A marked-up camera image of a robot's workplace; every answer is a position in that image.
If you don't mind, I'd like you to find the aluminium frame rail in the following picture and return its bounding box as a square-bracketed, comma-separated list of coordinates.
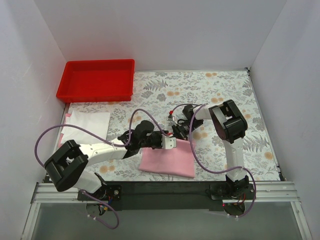
[21, 181, 312, 240]

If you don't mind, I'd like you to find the folded pink t shirt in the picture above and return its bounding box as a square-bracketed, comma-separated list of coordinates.
[57, 113, 72, 148]

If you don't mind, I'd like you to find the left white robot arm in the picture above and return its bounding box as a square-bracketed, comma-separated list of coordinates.
[44, 120, 169, 200]

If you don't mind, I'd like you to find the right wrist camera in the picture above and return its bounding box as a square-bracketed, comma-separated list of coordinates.
[166, 110, 177, 123]

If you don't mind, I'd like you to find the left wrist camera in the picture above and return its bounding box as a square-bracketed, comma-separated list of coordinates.
[161, 135, 177, 150]

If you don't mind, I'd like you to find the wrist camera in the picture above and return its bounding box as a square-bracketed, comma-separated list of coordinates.
[161, 135, 177, 150]
[166, 110, 177, 123]

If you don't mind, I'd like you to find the red plastic tray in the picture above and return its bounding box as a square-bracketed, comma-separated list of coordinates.
[56, 59, 135, 103]

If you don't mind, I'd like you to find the floral table cloth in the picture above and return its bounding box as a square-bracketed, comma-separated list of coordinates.
[68, 71, 280, 182]

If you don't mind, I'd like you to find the folded white t shirt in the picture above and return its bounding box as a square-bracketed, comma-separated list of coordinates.
[61, 110, 111, 145]

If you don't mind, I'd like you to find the pink t shirt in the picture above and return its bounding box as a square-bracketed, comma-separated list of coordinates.
[57, 113, 72, 148]
[138, 139, 196, 179]

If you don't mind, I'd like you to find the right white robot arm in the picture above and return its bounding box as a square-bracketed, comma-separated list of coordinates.
[172, 99, 249, 197]

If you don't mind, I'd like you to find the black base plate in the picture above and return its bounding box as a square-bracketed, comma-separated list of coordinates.
[77, 181, 256, 211]

